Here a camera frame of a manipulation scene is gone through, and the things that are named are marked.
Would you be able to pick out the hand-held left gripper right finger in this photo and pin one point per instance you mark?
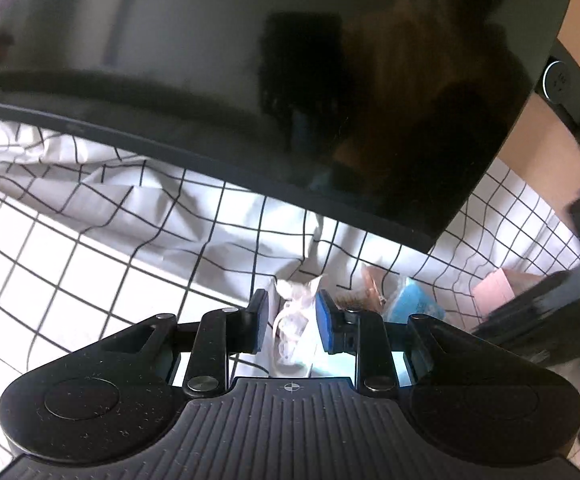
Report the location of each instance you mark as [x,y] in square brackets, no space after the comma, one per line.
[326,321]

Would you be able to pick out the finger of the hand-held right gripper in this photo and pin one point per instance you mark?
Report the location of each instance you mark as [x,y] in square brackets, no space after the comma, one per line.
[545,315]

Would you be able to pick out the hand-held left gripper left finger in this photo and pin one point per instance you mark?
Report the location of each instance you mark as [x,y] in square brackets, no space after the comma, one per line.
[260,321]

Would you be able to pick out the clear crinkled plastic packet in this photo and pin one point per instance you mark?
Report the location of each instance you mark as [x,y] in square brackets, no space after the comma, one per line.
[295,320]

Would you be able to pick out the pink cardboard box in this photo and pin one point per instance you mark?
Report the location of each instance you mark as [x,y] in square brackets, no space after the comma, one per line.
[500,287]

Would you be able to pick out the blue white tissue pack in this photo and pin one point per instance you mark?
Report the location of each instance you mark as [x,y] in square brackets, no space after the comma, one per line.
[415,302]

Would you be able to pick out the brown snack packet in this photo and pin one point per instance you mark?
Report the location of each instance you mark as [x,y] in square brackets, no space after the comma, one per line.
[367,290]

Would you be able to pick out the black dumbbell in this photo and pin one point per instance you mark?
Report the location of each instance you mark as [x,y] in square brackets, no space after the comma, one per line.
[565,90]

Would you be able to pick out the white black-grid tablecloth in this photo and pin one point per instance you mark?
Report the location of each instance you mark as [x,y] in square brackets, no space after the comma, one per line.
[69,260]

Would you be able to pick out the black computer monitor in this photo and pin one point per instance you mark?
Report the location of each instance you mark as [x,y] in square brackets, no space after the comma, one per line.
[250,85]

